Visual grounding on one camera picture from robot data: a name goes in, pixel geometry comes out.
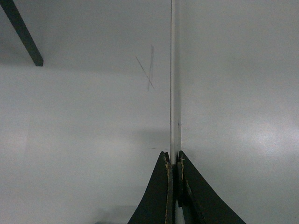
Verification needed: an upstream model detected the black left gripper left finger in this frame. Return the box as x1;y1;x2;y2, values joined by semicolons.
129;152;173;224

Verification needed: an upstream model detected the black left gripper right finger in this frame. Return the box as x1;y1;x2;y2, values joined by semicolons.
177;151;245;224

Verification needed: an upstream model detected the black table leg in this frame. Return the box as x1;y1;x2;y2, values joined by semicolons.
0;0;44;67

